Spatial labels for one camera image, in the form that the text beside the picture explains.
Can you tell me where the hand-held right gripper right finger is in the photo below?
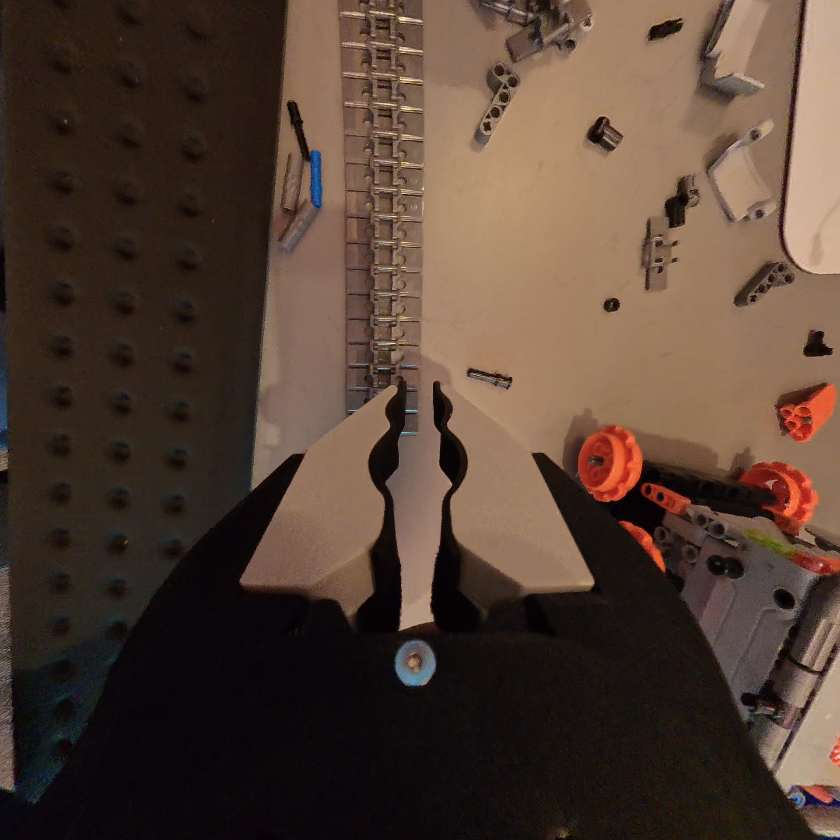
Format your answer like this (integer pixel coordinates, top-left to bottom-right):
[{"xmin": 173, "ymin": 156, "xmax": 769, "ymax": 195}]
[{"xmin": 432, "ymin": 382, "xmax": 597, "ymax": 632}]

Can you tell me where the light grey curved block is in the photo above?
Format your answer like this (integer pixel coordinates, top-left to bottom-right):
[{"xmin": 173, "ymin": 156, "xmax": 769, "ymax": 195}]
[{"xmin": 699, "ymin": 0, "xmax": 769, "ymax": 97}]

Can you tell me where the black grey cross connector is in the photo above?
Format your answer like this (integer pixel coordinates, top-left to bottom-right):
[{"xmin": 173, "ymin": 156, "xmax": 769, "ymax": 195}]
[{"xmin": 664, "ymin": 174, "xmax": 700, "ymax": 229}]

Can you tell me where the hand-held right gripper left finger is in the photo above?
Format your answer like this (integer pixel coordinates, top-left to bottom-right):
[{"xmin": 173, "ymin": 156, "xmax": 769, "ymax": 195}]
[{"xmin": 239, "ymin": 384, "xmax": 408, "ymax": 632}]

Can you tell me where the grey connector block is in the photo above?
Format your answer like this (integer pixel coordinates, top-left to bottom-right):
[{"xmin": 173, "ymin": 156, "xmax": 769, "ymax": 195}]
[
  {"xmin": 545, "ymin": 0, "xmax": 595, "ymax": 34},
  {"xmin": 507, "ymin": 16, "xmax": 579, "ymax": 64}
]

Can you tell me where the white lamp base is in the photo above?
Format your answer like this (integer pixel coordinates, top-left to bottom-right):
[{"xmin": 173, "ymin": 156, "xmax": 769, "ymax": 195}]
[{"xmin": 780, "ymin": 0, "xmax": 840, "ymax": 276}]

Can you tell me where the grey orange toy block vehicle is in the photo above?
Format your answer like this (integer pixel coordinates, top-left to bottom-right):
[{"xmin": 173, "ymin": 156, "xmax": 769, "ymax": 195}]
[{"xmin": 577, "ymin": 425, "xmax": 840, "ymax": 775}]

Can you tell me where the grey toy track chain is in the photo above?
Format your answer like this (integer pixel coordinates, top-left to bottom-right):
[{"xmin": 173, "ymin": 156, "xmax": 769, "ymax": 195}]
[{"xmin": 338, "ymin": 0, "xmax": 425, "ymax": 434}]

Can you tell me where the light grey curved panel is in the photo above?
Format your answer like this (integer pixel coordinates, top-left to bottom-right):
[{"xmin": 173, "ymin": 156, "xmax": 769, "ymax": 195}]
[{"xmin": 705, "ymin": 120, "xmax": 779, "ymax": 223}]

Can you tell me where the black perforated panel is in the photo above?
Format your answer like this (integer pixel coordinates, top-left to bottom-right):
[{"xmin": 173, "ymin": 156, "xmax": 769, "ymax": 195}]
[{"xmin": 0, "ymin": 0, "xmax": 287, "ymax": 788}]

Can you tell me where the black long pin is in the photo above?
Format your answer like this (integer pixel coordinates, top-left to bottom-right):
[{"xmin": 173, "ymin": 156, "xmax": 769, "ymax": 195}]
[{"xmin": 287, "ymin": 100, "xmax": 312, "ymax": 161}]

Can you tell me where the orange wedge block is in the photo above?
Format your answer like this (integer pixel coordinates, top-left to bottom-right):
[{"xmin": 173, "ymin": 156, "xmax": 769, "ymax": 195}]
[{"xmin": 777, "ymin": 384, "xmax": 838, "ymax": 443}]

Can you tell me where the black short connector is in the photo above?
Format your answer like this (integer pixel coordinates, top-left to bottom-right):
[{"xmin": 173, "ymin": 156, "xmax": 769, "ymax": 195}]
[{"xmin": 586, "ymin": 116, "xmax": 625, "ymax": 154}]

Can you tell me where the grey tube connector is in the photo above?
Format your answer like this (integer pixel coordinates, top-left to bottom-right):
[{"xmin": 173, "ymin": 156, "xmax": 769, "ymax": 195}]
[
  {"xmin": 277, "ymin": 200, "xmax": 320, "ymax": 254},
  {"xmin": 281, "ymin": 154, "xmax": 305, "ymax": 213}
]

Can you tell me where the dark grey angled beam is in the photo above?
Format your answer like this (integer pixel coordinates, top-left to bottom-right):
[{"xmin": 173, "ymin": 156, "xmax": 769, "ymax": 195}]
[{"xmin": 733, "ymin": 261, "xmax": 797, "ymax": 308}]

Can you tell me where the single grey track link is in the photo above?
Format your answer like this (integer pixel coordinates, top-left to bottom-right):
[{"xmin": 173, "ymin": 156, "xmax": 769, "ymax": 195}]
[
  {"xmin": 479, "ymin": 0, "xmax": 536, "ymax": 25},
  {"xmin": 642, "ymin": 217, "xmax": 681, "ymax": 292}
]

